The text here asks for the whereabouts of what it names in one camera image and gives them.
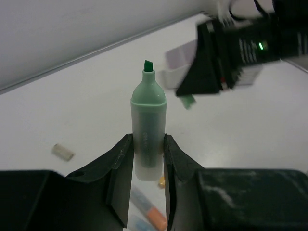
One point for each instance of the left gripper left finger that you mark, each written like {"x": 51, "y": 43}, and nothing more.
{"x": 92, "y": 198}

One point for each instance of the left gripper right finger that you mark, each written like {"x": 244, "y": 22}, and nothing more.
{"x": 231, "y": 199}

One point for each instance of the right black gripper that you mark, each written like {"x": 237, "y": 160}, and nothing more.
{"x": 224, "y": 50}

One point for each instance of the green highlighter cap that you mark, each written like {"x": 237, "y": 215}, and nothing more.
{"x": 188, "y": 101}

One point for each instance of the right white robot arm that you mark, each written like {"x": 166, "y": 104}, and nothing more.
{"x": 248, "y": 8}

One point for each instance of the blue highlighter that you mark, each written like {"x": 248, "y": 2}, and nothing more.
{"x": 137, "y": 224}

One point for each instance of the white three-slot organizer left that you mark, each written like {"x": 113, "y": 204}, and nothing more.
{"x": 179, "y": 59}

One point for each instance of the beige eraser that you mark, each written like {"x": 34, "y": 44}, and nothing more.
{"x": 62, "y": 152}

